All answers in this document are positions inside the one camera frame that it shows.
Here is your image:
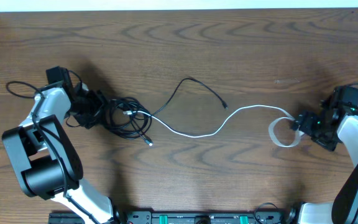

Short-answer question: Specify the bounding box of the white usb cable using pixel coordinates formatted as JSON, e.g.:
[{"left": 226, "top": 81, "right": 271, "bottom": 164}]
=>
[{"left": 122, "top": 105, "right": 305, "bottom": 148}]

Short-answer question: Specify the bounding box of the black usb cable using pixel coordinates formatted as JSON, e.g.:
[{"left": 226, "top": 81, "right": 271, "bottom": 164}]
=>
[{"left": 103, "top": 77, "right": 229, "bottom": 147}]

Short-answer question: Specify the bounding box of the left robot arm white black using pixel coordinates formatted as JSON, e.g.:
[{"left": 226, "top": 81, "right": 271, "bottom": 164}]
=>
[{"left": 2, "top": 67, "right": 120, "bottom": 223}]

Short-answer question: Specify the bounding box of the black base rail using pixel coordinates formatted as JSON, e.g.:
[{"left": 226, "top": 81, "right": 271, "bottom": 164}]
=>
[{"left": 48, "top": 210, "right": 291, "bottom": 224}]

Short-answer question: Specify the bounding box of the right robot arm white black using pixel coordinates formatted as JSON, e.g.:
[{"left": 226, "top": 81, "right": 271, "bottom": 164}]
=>
[{"left": 286, "top": 83, "right": 358, "bottom": 224}]

